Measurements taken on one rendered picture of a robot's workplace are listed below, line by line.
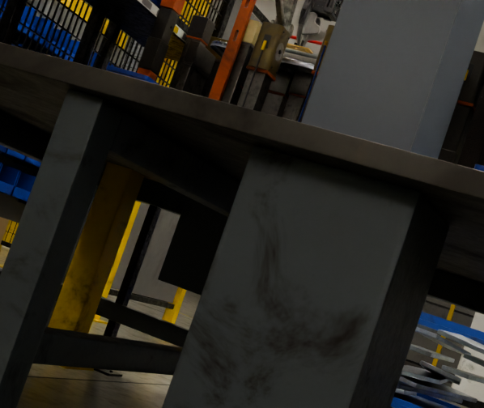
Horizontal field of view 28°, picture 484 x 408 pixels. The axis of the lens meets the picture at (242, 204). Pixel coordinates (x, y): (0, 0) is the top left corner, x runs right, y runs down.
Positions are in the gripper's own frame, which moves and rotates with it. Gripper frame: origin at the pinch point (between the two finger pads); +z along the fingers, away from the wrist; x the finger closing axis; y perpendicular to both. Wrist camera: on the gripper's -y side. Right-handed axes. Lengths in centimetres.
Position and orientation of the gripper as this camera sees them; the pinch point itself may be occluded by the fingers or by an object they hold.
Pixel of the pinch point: (299, 41)
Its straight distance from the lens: 258.2
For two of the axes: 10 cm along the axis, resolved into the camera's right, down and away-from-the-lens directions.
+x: 3.3, 1.9, 9.2
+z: -3.4, 9.4, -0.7
